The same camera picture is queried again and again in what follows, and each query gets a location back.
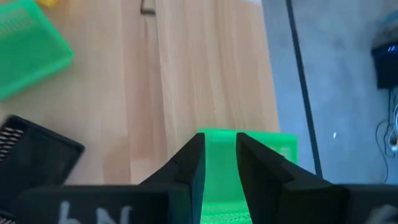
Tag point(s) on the dark metal bracket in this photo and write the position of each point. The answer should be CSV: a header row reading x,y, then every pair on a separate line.
x,y
147,11

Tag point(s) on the black metal shelf frame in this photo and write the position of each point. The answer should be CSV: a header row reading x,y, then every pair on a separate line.
x,y
303,84

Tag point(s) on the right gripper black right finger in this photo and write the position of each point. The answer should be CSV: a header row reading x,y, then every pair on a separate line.
x,y
295,202

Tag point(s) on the black plastic slotted basket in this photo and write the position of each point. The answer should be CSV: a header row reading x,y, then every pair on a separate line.
x,y
40,155

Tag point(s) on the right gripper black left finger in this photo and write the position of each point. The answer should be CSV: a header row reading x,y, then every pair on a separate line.
x,y
124,205

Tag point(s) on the black device with blue light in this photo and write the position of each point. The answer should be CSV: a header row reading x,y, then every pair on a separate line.
x,y
387,65

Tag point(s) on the yellow plastic slotted basket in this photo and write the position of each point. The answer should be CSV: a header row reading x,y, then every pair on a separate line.
x,y
46,2

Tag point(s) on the green plastic slotted basket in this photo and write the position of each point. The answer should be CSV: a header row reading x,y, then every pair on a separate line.
x,y
28,53
220,174

